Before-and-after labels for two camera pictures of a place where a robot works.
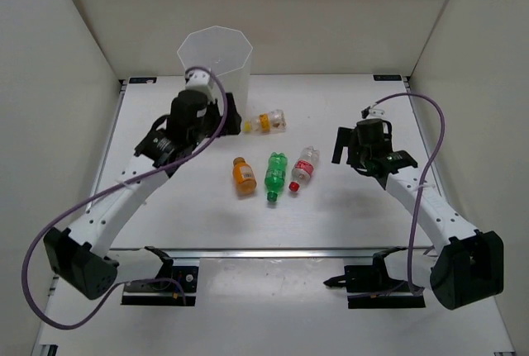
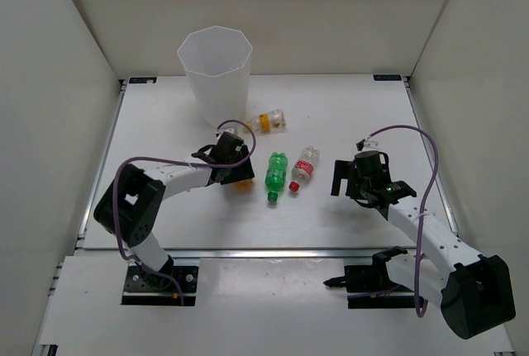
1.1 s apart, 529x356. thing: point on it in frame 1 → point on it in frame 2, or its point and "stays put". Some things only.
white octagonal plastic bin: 227,52 stays put
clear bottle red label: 303,168 stays put
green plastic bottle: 274,176 stays put
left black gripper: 231,124 → 244,171
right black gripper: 348,138 → 346,170
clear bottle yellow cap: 272,121 stays put
